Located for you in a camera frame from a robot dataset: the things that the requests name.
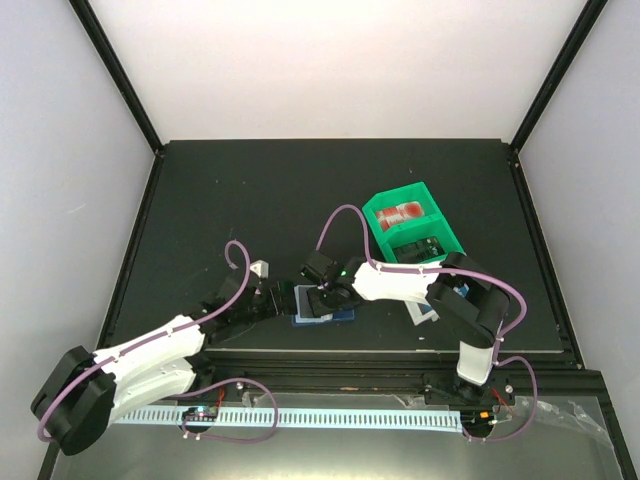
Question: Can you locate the blue card holder wallet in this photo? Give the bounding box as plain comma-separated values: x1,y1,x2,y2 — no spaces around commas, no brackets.
292,285,355,327

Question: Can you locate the red white card stack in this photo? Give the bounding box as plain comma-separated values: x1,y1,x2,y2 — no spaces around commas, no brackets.
375,201,424,232

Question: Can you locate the green bin with red cards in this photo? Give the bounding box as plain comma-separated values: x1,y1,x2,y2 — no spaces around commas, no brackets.
362,182,444,251

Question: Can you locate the green bin with black cards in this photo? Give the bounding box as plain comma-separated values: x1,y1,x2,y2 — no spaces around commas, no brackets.
380,215,464,264

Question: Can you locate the white bin with blue cards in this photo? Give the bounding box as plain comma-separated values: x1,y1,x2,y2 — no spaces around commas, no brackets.
404,301,439,326

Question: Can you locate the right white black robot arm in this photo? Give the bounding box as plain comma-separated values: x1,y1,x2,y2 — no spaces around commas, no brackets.
301,251,520,403

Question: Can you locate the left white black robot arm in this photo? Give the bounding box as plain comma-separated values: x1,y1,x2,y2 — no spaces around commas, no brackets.
31,271,296,455

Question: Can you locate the black vip card stack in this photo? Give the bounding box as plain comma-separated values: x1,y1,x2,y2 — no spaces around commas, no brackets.
393,236,445,264

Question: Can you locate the blue vip card stack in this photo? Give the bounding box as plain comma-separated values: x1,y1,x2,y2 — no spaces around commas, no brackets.
418,284,469,315

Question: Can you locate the left small circuit board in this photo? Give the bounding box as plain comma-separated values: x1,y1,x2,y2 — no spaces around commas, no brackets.
183,406,218,422

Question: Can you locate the small circuit board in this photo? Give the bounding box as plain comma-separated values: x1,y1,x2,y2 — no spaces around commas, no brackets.
183,406,218,422
460,408,512,426

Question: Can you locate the right small circuit board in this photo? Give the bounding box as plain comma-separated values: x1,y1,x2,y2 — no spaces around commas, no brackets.
460,408,512,426

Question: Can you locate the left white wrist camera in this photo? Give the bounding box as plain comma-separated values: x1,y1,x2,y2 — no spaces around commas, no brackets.
250,260,269,280

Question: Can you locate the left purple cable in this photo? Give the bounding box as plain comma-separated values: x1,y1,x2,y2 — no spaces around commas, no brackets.
38,240,281,443

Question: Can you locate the purple cable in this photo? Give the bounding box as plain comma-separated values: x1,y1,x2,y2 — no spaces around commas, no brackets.
38,240,281,443
315,204,539,444

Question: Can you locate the white slotted cable duct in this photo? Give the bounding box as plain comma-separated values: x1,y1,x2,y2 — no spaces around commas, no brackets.
116,405,462,433

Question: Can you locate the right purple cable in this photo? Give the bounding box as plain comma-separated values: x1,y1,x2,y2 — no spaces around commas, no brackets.
315,204,539,444

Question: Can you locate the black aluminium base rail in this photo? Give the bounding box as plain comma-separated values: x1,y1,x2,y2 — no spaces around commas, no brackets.
186,351,610,409

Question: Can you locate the left black frame post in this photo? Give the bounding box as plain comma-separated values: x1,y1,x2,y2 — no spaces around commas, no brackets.
69,0,164,155

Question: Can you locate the black frame post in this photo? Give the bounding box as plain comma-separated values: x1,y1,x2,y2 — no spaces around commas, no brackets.
69,0,164,155
510,0,608,154

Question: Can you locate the right black frame post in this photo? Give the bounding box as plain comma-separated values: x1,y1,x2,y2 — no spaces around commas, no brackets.
510,0,608,154

